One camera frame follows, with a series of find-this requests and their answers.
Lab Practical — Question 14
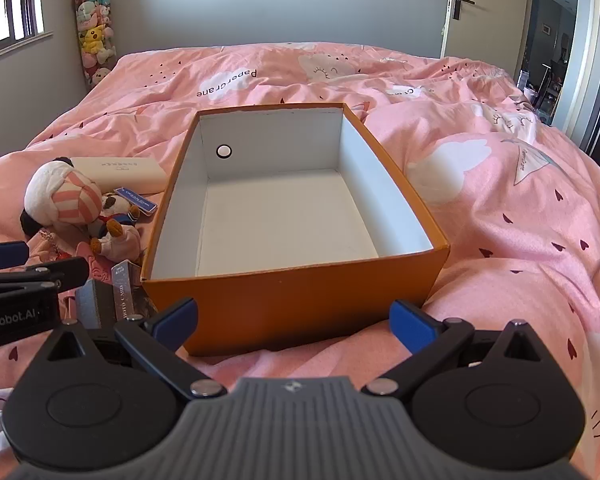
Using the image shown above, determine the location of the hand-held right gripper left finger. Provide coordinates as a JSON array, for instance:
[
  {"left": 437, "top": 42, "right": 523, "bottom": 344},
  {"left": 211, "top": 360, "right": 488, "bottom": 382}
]
[{"left": 42, "top": 297, "right": 228, "bottom": 401}]

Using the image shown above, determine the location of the grey door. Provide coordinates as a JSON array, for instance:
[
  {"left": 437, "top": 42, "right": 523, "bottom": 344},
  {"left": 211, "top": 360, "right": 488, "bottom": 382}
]
[{"left": 442, "top": 0, "right": 536, "bottom": 73}]

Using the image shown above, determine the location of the white glasses case box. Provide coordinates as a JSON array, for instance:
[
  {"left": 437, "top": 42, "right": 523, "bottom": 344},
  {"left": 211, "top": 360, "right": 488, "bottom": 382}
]
[{"left": 70, "top": 156, "right": 167, "bottom": 193}]

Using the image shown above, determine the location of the blue label tag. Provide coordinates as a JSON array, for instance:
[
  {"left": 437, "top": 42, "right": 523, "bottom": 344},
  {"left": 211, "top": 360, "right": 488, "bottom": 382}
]
[{"left": 115, "top": 186, "right": 154, "bottom": 213}]

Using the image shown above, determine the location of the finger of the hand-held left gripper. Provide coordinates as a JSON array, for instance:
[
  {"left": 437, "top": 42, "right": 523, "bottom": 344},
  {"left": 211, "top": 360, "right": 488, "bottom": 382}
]
[
  {"left": 0, "top": 258, "right": 90, "bottom": 311},
  {"left": 0, "top": 241, "right": 29, "bottom": 275}
]

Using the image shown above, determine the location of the small brown box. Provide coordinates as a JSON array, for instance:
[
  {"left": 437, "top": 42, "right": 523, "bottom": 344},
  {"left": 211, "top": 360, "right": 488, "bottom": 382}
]
[{"left": 75, "top": 279, "right": 118, "bottom": 331}]

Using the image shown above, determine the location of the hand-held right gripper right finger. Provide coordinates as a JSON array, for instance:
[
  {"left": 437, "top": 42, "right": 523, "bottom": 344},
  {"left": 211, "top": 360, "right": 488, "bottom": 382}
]
[{"left": 362, "top": 300, "right": 548, "bottom": 403}]

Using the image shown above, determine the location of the pink charm keychain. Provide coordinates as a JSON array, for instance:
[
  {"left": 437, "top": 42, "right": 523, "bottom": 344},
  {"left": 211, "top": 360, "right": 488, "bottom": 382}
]
[{"left": 30, "top": 227, "right": 113, "bottom": 286}]

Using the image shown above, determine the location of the orange cardboard box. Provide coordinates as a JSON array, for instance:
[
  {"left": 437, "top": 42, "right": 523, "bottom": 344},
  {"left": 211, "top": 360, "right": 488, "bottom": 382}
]
[{"left": 141, "top": 102, "right": 451, "bottom": 357}]

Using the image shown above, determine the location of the photo card pack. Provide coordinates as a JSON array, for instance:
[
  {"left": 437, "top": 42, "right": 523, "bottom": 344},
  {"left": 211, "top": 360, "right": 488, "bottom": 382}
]
[{"left": 111, "top": 259, "right": 156, "bottom": 323}]

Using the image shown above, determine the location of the hanging net of plush toys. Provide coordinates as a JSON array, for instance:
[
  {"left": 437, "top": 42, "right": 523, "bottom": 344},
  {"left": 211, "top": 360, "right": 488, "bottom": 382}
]
[{"left": 69, "top": 0, "right": 118, "bottom": 86}]

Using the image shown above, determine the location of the small plush doll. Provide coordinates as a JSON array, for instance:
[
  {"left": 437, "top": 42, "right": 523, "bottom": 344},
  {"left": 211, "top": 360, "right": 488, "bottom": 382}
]
[{"left": 87, "top": 192, "right": 146, "bottom": 263}]

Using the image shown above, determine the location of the pink printed blanket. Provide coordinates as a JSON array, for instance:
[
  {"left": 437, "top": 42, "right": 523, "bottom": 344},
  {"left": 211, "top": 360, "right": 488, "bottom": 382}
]
[{"left": 0, "top": 42, "right": 600, "bottom": 480}]

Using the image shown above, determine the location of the panda plush with striped hat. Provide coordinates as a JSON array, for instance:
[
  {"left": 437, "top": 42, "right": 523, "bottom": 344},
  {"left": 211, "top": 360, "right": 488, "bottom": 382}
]
[{"left": 20, "top": 157, "right": 103, "bottom": 238}]

